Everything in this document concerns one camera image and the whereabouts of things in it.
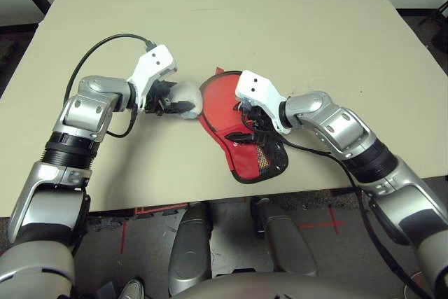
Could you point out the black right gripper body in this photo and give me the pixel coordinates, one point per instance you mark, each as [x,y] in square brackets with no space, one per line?
[257,118]

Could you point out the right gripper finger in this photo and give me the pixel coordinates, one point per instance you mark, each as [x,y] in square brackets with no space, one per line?
[238,106]
[241,137]

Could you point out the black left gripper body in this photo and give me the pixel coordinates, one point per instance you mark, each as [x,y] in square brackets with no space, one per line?
[157,97]

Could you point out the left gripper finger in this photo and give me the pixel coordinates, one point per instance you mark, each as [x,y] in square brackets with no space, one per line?
[180,107]

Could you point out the grey plush toy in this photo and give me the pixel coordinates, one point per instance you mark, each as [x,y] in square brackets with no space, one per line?
[187,96]

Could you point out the red black paddle case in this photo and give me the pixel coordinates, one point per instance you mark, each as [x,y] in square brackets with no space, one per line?
[245,162]

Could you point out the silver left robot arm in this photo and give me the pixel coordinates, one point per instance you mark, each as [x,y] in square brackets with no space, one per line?
[87,110]

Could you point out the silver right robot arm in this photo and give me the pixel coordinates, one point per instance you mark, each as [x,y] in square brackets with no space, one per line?
[336,124]

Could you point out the blurred grey metal tool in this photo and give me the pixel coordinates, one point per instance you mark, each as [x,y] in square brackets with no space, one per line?
[257,85]

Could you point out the black bar under table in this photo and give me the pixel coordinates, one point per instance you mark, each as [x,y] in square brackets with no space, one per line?
[257,215]

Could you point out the silver right robot leg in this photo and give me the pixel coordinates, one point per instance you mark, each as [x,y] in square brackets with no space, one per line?
[287,239]

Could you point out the silver robot leg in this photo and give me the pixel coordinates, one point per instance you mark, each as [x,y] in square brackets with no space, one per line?
[287,239]
[190,243]

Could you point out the silver left robot leg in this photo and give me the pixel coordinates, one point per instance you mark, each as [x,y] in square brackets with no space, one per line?
[190,243]

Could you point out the silver robot torso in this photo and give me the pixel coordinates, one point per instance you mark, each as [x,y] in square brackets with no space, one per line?
[245,288]

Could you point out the grey sneaker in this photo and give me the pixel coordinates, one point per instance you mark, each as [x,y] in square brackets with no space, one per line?
[131,290]

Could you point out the black tripod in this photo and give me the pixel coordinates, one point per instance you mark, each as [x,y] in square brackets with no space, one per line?
[441,33]

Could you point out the white red shoe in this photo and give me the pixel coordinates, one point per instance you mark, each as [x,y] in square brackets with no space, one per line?
[414,279]

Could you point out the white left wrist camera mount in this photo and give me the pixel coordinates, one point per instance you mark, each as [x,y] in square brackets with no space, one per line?
[154,62]

